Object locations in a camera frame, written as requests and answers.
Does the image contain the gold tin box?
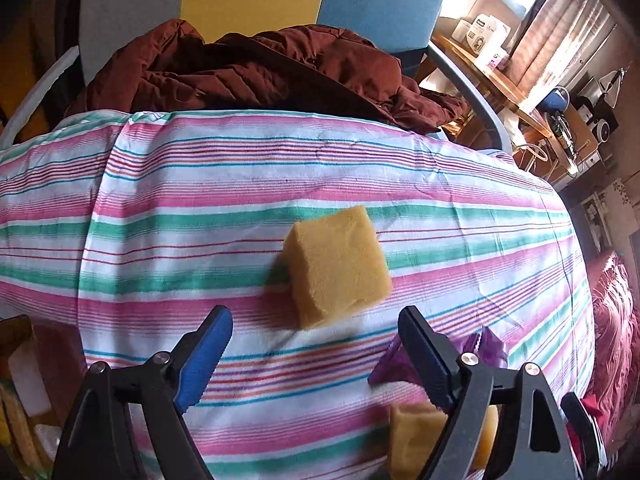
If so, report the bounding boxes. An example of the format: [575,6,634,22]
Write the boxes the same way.
[0,314,88,480]

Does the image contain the striped tablecloth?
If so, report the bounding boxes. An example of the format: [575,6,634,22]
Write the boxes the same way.
[0,109,598,480]

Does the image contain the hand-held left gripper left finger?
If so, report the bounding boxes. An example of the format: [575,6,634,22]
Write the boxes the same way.
[52,305,234,480]

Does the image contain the purple snack packet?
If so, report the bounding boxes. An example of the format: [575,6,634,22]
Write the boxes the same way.
[367,329,508,396]

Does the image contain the red blanket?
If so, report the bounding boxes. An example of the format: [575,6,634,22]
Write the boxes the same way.
[585,252,640,461]

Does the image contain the yellow sponge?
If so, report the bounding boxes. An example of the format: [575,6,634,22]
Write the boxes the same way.
[389,402,500,480]
[282,205,393,331]

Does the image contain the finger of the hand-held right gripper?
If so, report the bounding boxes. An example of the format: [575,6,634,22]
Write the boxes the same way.
[560,392,601,467]

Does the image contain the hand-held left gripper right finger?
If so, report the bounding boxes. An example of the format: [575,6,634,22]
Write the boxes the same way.
[398,306,581,480]

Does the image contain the black speaker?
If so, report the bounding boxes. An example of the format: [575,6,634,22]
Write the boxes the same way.
[575,95,619,144]

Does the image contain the maroon jacket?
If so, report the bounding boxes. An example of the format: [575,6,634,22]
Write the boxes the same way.
[65,19,471,136]

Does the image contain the patterned curtain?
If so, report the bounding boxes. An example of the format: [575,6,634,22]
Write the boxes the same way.
[510,0,616,96]

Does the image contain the wooden desk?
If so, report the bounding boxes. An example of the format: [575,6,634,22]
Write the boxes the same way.
[432,35,556,141]

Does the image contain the white appliance boxes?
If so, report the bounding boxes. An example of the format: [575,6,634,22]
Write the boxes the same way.
[452,12,512,71]

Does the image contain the white foam block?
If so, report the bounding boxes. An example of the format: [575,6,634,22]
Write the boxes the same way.
[10,345,52,417]

